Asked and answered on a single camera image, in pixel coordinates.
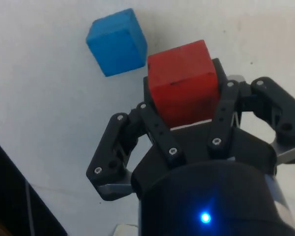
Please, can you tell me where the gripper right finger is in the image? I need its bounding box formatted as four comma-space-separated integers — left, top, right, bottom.
206, 58, 295, 164

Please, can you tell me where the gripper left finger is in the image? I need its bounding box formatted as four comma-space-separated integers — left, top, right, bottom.
86, 75, 186, 201

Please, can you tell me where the red cube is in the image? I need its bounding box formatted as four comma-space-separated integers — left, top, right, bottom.
147, 39, 221, 128

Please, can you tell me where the blue cube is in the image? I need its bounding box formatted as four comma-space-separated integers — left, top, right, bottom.
85, 8, 148, 78

